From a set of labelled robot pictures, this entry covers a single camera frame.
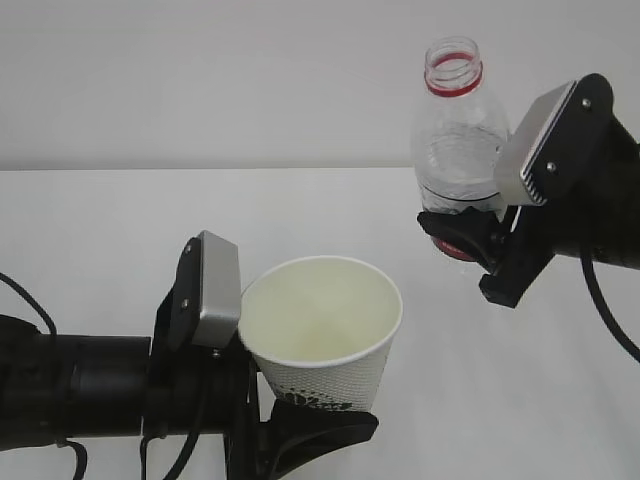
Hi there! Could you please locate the white paper cup green logo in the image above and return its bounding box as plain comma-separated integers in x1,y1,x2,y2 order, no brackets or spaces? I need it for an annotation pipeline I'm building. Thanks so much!
239,255,403,412

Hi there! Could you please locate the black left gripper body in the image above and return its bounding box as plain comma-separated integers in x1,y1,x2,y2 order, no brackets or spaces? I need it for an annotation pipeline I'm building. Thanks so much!
142,237,261,479

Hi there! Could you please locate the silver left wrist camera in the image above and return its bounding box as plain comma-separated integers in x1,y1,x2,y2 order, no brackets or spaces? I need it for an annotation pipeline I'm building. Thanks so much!
193,230,242,350

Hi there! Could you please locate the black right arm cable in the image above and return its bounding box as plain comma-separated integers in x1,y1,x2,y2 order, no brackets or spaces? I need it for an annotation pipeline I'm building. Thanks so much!
580,252,640,364

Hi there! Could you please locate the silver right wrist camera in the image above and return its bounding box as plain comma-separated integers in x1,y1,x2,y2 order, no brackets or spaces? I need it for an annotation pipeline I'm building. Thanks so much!
494,80,577,206

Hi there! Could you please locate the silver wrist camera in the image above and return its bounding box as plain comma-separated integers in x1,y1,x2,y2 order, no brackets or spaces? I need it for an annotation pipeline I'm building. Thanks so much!
193,230,242,350
494,80,577,206

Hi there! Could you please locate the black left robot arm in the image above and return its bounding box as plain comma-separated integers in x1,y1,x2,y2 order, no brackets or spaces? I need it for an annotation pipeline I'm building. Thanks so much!
1,231,378,479

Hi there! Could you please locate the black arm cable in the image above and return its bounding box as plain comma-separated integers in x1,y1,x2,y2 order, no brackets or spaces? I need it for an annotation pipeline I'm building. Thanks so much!
0,272,57,337
580,252,640,364

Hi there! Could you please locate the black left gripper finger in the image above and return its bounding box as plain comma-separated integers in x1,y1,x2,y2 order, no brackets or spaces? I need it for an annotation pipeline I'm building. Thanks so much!
259,400,379,479

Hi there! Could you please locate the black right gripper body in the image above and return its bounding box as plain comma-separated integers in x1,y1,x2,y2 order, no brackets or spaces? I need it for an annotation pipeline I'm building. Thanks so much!
479,73,639,308

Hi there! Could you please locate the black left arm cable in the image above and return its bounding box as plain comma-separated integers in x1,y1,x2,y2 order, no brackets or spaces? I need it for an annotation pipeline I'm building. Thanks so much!
0,272,57,337

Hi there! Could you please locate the clear water bottle red label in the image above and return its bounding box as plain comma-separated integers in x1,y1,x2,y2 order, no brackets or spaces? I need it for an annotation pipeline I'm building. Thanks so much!
410,34,511,276

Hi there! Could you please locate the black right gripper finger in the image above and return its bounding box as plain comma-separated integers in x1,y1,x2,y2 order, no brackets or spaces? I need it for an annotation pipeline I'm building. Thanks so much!
417,208,500,273

